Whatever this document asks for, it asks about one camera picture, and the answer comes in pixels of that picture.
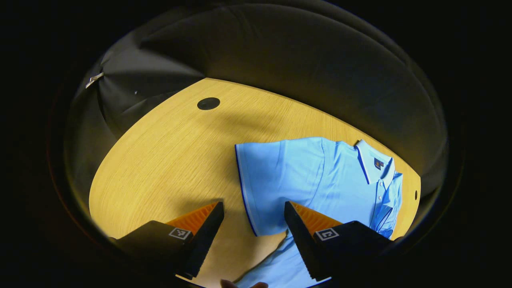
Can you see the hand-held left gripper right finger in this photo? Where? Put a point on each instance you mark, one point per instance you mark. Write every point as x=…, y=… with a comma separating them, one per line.
x=302, y=240

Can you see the black backdrop cloth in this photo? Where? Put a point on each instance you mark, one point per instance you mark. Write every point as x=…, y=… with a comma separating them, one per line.
x=300, y=60

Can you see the white clip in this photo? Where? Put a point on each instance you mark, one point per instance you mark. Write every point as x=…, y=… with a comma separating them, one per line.
x=94, y=79

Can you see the light blue T-shirt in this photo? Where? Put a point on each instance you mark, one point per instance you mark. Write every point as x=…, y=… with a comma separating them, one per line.
x=320, y=176

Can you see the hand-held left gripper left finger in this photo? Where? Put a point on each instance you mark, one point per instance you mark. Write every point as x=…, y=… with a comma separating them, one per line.
x=202, y=244

